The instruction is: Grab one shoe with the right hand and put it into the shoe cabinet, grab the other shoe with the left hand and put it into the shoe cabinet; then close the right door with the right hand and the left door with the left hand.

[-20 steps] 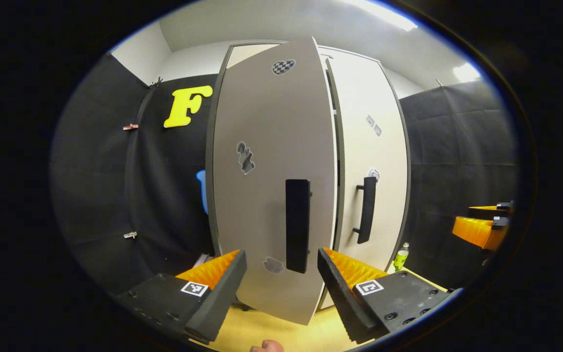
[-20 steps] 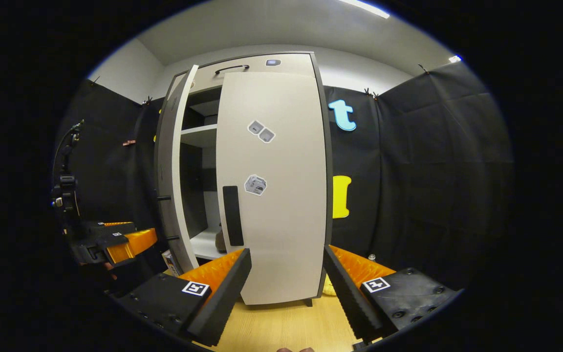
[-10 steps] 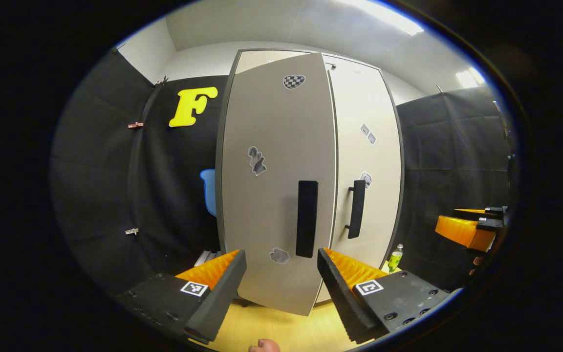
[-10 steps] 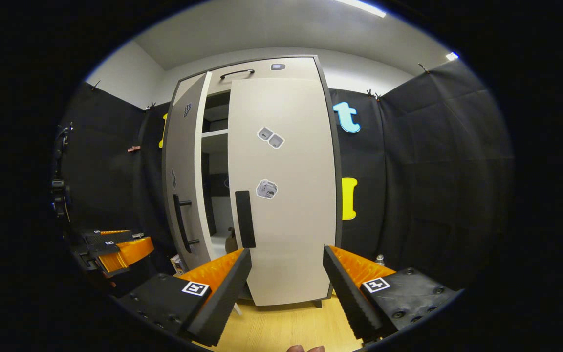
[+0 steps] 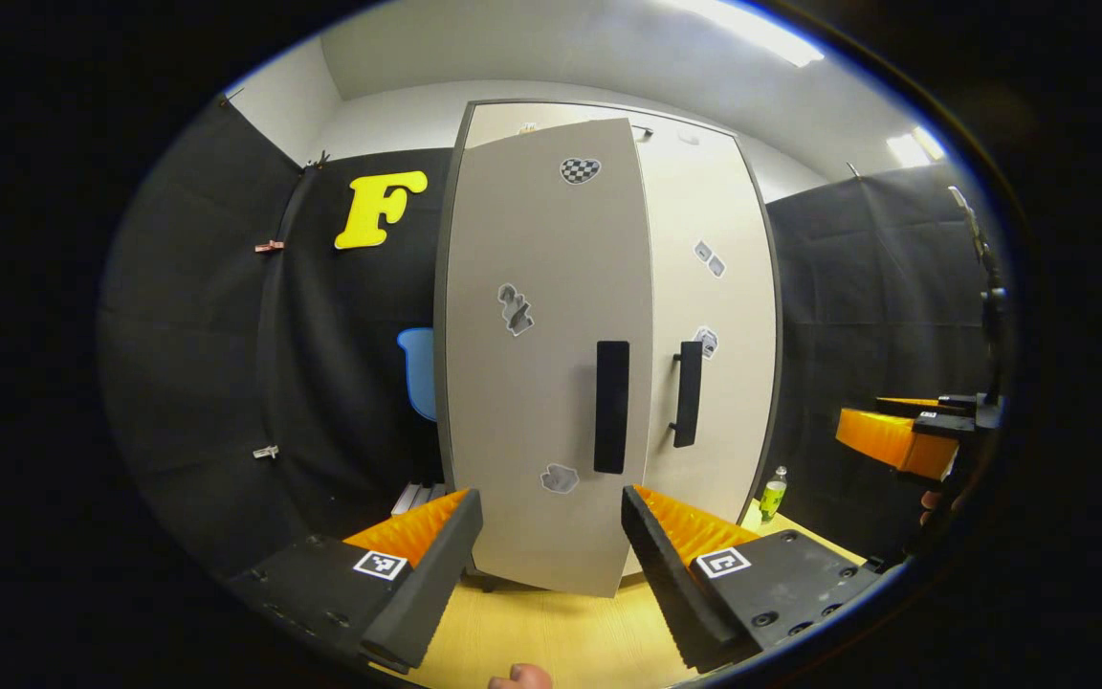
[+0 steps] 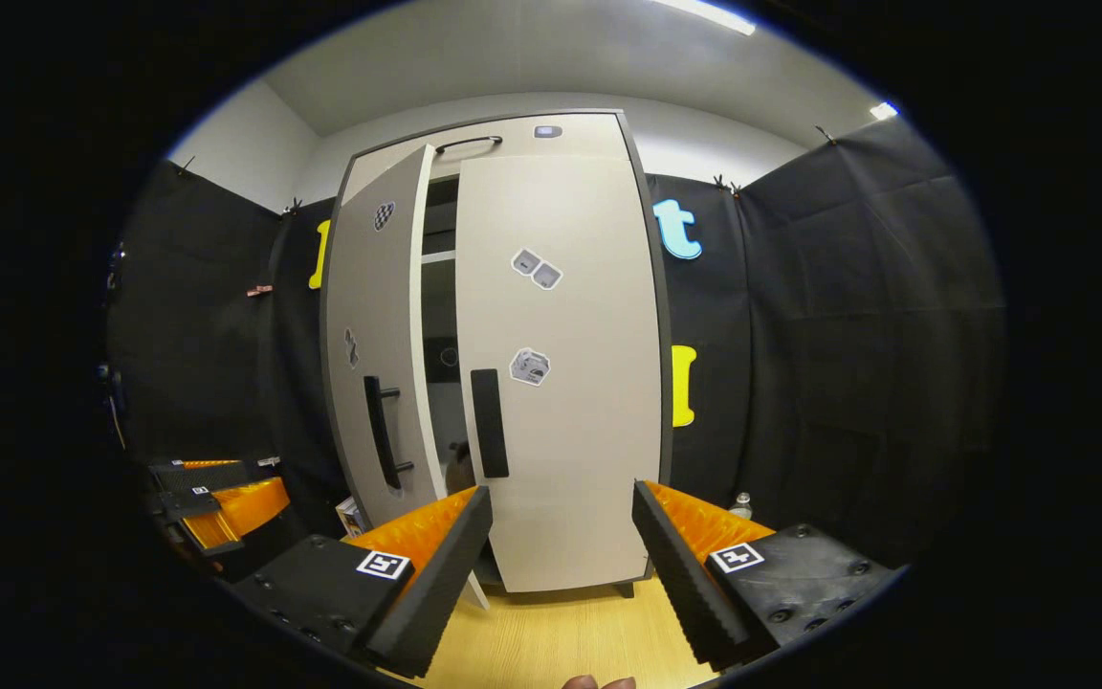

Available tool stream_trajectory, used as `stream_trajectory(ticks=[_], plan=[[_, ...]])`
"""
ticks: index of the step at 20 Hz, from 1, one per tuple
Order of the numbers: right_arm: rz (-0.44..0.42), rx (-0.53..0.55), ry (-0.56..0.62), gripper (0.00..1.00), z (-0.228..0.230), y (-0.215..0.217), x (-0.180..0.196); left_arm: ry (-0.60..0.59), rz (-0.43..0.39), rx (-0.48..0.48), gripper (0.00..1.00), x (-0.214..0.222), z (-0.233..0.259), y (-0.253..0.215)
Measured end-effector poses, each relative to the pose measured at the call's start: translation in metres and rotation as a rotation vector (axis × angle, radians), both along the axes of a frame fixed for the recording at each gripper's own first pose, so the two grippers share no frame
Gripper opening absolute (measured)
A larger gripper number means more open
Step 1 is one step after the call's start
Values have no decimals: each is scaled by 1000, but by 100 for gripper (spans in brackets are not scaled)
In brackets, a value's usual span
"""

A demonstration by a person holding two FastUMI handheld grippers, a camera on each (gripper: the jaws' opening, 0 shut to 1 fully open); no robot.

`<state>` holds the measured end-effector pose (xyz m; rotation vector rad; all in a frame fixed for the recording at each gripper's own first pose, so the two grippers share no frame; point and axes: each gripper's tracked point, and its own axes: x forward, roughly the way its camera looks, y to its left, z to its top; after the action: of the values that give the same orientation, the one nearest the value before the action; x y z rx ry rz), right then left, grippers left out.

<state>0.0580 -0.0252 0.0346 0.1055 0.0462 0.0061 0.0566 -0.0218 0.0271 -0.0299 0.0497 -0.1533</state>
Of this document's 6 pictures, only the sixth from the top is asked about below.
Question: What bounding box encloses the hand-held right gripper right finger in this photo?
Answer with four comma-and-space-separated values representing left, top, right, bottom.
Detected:
631, 479, 899, 671

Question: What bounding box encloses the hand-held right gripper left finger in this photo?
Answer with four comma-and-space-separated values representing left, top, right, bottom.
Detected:
235, 485, 495, 678

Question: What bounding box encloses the grey cabinet door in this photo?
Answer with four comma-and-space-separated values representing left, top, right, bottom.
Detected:
324, 144, 492, 611
455, 153, 664, 594

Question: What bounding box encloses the grey shoe cabinet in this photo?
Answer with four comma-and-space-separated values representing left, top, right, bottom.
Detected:
320, 110, 674, 599

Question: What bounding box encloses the black backdrop cloth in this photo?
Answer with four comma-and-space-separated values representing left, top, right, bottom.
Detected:
106, 117, 1008, 575

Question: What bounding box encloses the long ceiling light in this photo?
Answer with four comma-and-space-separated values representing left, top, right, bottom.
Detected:
651, 0, 758, 36

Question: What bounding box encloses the black left door handle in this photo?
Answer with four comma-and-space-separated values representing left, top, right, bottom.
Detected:
364, 375, 415, 491

